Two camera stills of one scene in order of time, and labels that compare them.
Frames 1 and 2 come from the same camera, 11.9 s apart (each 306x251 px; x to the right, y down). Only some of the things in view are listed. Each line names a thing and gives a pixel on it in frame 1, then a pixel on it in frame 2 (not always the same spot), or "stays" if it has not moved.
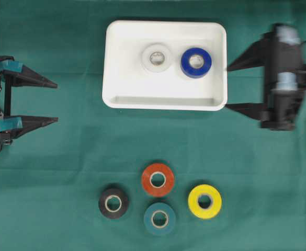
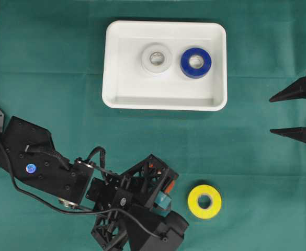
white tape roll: [154, 47] stays
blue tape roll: [193, 72] stays
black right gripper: [292, 67] → [298, 89]
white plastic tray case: [174, 65] stays
